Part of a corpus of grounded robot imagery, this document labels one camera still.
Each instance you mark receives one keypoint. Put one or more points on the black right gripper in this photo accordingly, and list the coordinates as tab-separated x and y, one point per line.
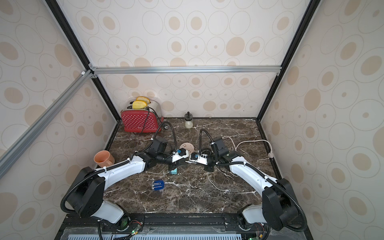
208	165

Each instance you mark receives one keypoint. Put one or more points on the teal usb charger adapter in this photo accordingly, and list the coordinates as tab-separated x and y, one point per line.
174	172

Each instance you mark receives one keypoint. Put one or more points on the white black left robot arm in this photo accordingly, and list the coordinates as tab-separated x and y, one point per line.
85	197

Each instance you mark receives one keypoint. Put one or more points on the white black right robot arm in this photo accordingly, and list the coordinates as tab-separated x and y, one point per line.
279	207

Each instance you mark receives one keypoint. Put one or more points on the pink round power strip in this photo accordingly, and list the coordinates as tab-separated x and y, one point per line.
188	146

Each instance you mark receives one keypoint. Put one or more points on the red toaster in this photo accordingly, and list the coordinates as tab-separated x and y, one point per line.
141	121

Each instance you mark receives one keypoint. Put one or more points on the glass jar with black lid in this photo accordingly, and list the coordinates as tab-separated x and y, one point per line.
188	117

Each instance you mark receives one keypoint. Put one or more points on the yellow front toast slice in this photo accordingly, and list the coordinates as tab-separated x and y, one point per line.
138	104

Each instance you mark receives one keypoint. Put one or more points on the yellow toast slice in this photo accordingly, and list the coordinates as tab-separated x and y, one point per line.
138	104
144	99

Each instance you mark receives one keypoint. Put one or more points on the orange plastic cup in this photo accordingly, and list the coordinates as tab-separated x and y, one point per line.
104	159

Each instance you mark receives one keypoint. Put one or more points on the yellow rear toast slice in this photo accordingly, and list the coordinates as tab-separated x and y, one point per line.
144	99

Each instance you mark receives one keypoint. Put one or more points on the silver aluminium rear rail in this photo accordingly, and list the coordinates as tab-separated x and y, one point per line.
187	70

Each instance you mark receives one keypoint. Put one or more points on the silver aluminium rail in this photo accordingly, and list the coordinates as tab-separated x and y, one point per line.
187	70
9	158

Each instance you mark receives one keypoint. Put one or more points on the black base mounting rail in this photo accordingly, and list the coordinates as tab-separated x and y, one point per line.
174	227

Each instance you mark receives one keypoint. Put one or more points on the silver aluminium left rail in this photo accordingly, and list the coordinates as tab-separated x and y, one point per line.
9	158

